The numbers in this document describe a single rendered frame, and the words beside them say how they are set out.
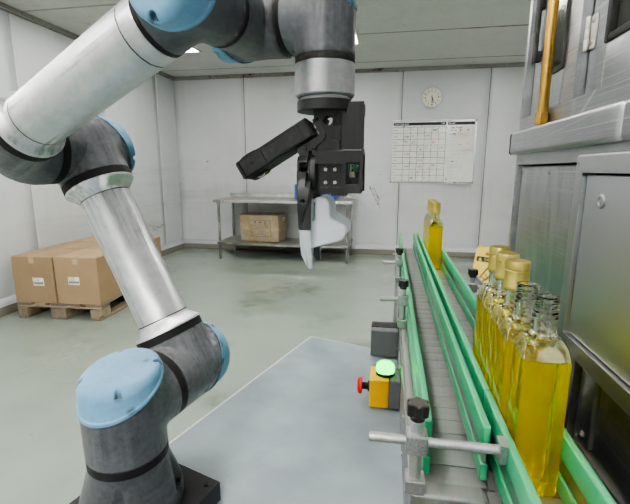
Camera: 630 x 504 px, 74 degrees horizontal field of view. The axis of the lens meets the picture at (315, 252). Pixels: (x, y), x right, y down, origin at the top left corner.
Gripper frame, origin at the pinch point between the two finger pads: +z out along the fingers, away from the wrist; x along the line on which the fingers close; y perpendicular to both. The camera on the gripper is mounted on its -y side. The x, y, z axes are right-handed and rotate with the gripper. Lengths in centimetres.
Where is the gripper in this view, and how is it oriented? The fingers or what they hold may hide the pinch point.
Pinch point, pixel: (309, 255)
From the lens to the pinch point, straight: 57.2
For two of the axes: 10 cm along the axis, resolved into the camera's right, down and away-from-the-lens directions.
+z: 0.0, 9.8, 1.9
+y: 9.8, 0.3, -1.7
